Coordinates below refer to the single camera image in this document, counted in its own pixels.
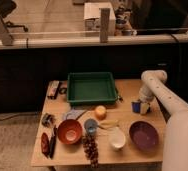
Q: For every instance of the grey cloth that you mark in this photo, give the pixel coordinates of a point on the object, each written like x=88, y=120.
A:
x=73, y=114

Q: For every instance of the black marker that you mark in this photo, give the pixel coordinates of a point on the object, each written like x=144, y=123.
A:
x=52, y=142

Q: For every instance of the black office chair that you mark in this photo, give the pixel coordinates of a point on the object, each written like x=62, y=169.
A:
x=6, y=8

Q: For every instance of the blue cup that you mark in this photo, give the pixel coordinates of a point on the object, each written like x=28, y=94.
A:
x=90, y=126

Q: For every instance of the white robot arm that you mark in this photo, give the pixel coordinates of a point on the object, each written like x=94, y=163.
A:
x=175, y=152

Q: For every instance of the white cup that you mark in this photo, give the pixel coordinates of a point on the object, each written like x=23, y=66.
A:
x=116, y=138

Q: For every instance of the small grey toy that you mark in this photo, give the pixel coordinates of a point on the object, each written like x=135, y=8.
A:
x=48, y=120

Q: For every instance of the purple bowl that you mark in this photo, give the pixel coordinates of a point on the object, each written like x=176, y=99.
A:
x=143, y=135

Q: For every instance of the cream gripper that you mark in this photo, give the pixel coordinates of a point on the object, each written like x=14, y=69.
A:
x=144, y=108

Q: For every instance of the blue sponge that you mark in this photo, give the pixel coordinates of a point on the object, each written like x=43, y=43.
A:
x=136, y=106

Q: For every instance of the green plastic tray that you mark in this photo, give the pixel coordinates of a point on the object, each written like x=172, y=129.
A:
x=91, y=88

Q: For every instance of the orange fruit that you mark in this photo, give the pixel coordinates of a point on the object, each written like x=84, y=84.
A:
x=100, y=112

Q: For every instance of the bunch of dark grapes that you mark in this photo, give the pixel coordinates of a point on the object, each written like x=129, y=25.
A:
x=90, y=150

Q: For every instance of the red bowl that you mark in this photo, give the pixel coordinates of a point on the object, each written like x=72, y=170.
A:
x=69, y=131

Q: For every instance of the red spatula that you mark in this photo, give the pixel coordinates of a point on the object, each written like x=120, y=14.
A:
x=45, y=144

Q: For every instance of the yellow banana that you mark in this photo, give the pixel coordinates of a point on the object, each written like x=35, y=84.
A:
x=107, y=124

